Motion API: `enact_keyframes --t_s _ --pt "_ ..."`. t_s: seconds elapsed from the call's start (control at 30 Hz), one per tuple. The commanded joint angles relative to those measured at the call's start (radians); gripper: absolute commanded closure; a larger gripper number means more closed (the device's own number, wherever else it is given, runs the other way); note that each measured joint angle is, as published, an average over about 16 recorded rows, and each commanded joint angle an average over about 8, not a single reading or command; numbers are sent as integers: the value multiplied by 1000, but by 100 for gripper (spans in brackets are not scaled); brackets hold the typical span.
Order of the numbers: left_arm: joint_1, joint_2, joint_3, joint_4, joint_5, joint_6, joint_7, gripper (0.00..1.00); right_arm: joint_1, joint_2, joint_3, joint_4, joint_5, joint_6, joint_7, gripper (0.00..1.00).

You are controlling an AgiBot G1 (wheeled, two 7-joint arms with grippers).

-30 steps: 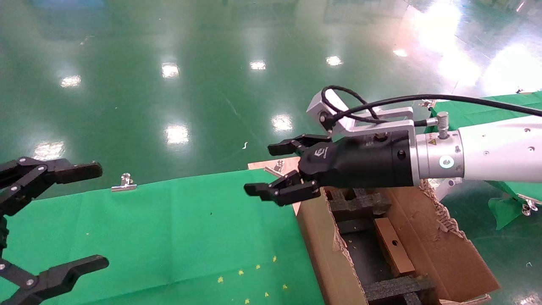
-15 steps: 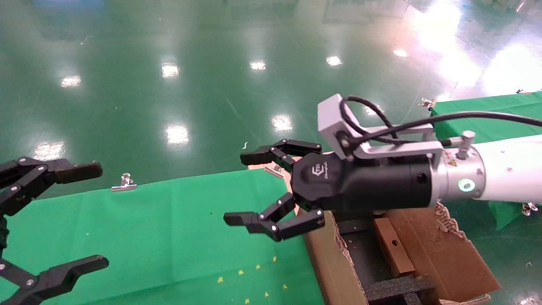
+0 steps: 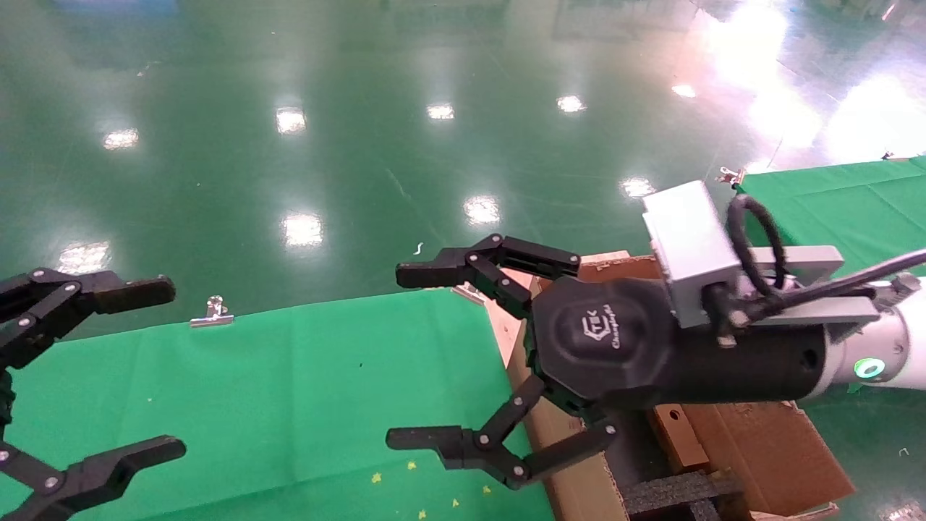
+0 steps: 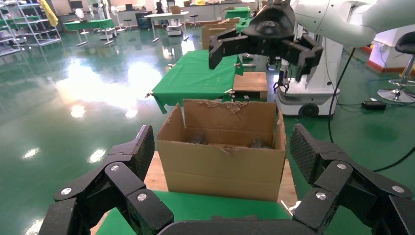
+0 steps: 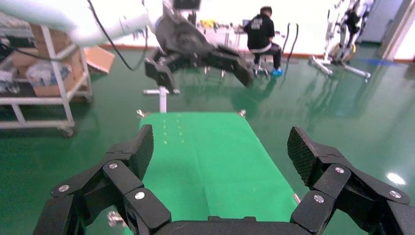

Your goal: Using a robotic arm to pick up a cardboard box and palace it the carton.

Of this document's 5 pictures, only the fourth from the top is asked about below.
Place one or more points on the distant white robot base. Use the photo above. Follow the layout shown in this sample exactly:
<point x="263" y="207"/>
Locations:
<point x="174" y="30"/>
<point x="107" y="33"/>

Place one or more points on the distant brown cardboard carton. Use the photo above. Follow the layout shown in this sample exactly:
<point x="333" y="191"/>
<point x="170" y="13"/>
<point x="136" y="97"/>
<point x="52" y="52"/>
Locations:
<point x="214" y="29"/>

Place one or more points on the black cabinet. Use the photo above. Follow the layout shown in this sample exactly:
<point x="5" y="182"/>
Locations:
<point x="142" y="21"/>

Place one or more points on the large open cardboard carton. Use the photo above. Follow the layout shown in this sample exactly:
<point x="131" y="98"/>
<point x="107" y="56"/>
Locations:
<point x="220" y="175"/>

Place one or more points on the yellow hanging garment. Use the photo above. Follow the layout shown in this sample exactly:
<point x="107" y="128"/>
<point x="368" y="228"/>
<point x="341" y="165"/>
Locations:
<point x="49" y="14"/>

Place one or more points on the small black round stool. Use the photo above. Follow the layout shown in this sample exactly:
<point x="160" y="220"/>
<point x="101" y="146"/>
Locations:
<point x="126" y="21"/>
<point x="194" y="16"/>

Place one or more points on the silver binder clip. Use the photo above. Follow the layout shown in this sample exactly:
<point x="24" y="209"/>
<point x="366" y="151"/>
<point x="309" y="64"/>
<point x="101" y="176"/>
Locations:
<point x="170" y="65"/>
<point x="147" y="95"/>
<point x="230" y="92"/>

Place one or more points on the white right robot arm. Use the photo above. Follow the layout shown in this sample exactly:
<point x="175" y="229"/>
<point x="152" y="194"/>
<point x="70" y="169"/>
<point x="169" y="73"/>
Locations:
<point x="340" y="19"/>

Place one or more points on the distant green covered table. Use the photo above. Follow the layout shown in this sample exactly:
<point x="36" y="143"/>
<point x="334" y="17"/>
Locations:
<point x="243" y="22"/>
<point x="87" y="24"/>
<point x="236" y="13"/>

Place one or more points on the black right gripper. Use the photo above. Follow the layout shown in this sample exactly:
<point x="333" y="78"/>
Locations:
<point x="269" y="24"/>

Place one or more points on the green table cloth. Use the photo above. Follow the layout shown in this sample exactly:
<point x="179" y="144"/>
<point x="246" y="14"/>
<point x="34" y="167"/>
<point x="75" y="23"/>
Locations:
<point x="194" y="77"/>

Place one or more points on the black power adapter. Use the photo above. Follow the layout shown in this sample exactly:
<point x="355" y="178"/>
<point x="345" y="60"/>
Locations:
<point x="373" y="104"/>

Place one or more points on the black swivel stool chrome base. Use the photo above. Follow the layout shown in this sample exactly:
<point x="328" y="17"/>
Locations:
<point x="407" y="42"/>

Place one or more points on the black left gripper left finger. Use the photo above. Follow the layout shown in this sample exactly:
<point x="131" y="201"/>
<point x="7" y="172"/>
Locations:
<point x="129" y="194"/>

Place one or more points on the metal shelf rack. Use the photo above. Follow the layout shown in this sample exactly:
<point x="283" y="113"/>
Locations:
<point x="45" y="41"/>

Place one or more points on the white wheeled background robot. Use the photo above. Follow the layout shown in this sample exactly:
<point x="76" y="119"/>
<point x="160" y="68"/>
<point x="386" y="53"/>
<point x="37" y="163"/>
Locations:
<point x="321" y="94"/>

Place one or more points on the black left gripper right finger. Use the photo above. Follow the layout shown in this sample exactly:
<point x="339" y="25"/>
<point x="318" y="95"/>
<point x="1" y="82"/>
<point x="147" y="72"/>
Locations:
<point x="337" y="181"/>

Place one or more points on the white long table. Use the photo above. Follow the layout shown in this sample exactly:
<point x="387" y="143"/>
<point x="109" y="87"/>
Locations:
<point x="165" y="15"/>

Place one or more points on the white standing fan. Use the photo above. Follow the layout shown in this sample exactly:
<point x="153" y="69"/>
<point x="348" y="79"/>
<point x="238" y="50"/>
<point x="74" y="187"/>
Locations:
<point x="78" y="13"/>

